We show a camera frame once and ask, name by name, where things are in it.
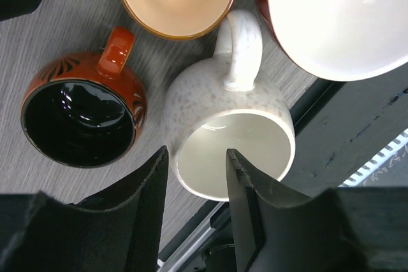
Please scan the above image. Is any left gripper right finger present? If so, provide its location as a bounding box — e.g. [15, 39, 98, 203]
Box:
[226, 149, 407, 271]

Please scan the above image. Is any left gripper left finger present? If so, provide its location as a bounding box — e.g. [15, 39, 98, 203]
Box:
[1, 147, 168, 271]

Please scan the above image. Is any orange black mug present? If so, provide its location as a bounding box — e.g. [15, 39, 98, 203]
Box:
[20, 27, 147, 168]

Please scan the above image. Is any white mug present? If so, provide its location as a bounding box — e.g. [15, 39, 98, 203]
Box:
[161, 10, 295, 202]

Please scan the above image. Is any large white red cup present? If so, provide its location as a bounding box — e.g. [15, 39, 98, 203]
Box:
[257, 0, 407, 82]

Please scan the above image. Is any slotted cable duct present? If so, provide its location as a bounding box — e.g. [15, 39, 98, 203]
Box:
[339, 129, 407, 187]

